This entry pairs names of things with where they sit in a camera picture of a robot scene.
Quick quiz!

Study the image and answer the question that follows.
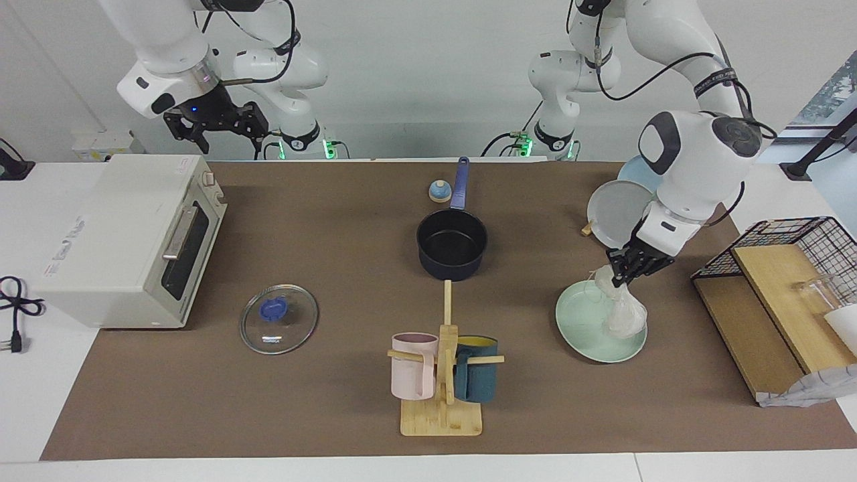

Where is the glass lid blue knob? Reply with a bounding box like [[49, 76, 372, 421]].
[[240, 284, 319, 355]]

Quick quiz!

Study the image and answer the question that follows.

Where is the wooden mug tree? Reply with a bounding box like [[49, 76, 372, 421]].
[[387, 280, 505, 437]]

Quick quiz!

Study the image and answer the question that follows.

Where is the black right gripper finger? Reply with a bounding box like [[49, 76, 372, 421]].
[[231, 100, 266, 125], [234, 119, 267, 153]]

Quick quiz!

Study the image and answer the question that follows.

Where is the clear glass cup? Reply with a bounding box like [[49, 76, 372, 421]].
[[792, 276, 839, 310]]

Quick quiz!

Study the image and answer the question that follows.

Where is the white power strip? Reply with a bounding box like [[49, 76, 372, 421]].
[[72, 131, 145, 161]]

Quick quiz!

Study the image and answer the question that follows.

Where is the light green plate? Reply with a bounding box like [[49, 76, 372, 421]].
[[555, 279, 649, 364]]

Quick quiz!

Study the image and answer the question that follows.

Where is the dark saucepan purple handle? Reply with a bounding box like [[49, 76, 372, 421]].
[[416, 156, 489, 281]]

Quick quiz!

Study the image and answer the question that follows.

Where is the black clamp stand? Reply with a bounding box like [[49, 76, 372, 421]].
[[0, 137, 34, 181]]

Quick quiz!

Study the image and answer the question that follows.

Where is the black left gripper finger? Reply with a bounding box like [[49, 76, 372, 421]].
[[606, 249, 637, 287], [628, 263, 664, 287]]

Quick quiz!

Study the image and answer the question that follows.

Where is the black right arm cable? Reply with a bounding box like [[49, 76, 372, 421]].
[[198, 0, 299, 84]]

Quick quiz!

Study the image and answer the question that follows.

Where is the white vermicelli bundle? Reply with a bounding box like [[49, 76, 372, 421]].
[[589, 264, 649, 339]]

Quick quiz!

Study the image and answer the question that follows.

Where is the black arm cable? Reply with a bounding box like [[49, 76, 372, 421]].
[[568, 0, 779, 228], [198, 0, 299, 84]]

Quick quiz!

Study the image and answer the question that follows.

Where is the black pole stand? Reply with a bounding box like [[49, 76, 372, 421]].
[[780, 107, 857, 181]]

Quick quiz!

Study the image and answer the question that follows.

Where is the grey plate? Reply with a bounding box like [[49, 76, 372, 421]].
[[587, 179, 657, 250]]

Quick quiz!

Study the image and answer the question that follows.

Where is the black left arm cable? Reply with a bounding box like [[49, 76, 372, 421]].
[[568, 0, 779, 228]]

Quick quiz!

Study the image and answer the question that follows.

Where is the pink mug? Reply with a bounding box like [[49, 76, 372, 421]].
[[391, 332, 440, 401]]

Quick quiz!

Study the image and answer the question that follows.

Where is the light blue plate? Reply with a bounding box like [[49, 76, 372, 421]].
[[617, 155, 664, 195]]

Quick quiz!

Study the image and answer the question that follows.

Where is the black power cord plug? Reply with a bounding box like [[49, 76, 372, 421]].
[[0, 276, 46, 354]]

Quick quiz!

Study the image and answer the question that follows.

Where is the grey marbled cloth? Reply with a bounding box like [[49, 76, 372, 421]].
[[757, 364, 857, 408]]

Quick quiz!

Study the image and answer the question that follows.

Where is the white toaster oven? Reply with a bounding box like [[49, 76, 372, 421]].
[[32, 154, 228, 330]]

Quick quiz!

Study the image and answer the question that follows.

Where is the brown table mat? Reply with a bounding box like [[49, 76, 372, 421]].
[[40, 161, 857, 461]]

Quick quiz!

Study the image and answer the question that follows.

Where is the black wire basket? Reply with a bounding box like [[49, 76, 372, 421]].
[[691, 216, 857, 305]]

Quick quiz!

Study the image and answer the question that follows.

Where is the white cylindrical container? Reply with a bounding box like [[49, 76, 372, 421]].
[[822, 305, 857, 339]]

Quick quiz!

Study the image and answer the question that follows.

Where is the dark teal mug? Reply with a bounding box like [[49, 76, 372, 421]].
[[453, 335, 499, 404]]

